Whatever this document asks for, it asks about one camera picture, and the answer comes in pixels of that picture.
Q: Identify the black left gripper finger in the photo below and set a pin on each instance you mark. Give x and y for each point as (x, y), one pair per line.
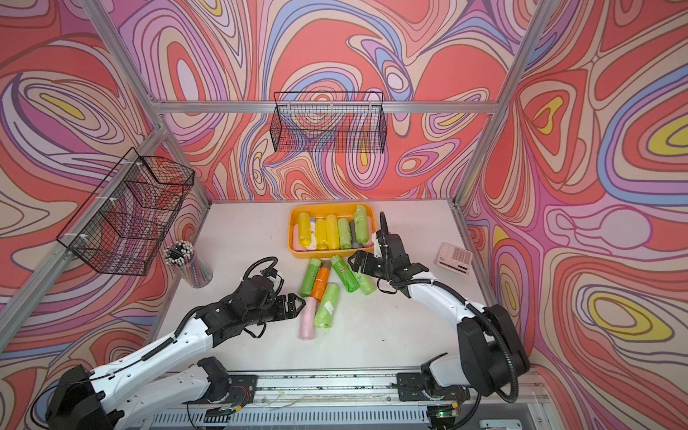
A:
(294, 312)
(294, 301)

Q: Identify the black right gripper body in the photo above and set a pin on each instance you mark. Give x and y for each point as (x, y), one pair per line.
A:
(381, 268)

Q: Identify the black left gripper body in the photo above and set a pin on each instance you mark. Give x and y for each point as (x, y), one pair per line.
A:
(269, 312)

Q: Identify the dark grey trash bag roll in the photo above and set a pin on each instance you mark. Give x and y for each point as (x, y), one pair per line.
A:
(354, 240)

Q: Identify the light green trash bag roll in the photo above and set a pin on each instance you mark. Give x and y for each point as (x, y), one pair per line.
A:
(345, 236)

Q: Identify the yellow trash bag roll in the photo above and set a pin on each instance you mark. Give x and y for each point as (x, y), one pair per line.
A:
(332, 232)
(321, 234)

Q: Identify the large green trash bag roll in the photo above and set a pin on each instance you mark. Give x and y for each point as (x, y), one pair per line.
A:
(360, 224)

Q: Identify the white blue-capped roll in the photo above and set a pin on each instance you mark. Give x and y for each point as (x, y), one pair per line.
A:
(313, 241)

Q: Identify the pink labelled trash bag roll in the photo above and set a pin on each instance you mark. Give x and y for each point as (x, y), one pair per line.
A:
(296, 245)

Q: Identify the yellow plastic storage box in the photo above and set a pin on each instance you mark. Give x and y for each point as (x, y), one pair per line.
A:
(342, 210)

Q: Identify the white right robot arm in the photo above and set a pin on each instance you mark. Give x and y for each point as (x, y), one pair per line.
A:
(491, 355)

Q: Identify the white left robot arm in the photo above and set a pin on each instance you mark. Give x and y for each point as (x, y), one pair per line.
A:
(174, 370)

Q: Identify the green roll beside orange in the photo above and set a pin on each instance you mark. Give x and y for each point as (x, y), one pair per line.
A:
(308, 282)

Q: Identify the orange trash bag roll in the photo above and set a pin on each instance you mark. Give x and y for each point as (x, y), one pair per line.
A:
(321, 280)

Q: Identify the pink calculator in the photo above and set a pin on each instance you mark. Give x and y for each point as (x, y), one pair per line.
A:
(455, 259)

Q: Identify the pencil holder cup with pencils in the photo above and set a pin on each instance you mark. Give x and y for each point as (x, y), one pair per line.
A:
(182, 257)

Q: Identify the metal base rail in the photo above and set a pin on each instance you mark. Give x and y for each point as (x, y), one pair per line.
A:
(300, 399)

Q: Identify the black wire basket on back wall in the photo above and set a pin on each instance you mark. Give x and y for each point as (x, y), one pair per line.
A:
(329, 121)

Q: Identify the black wire basket on wall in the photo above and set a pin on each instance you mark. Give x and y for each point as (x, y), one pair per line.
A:
(329, 121)
(124, 228)

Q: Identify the black wire basket on left wall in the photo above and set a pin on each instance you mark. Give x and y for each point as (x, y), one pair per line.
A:
(124, 228)

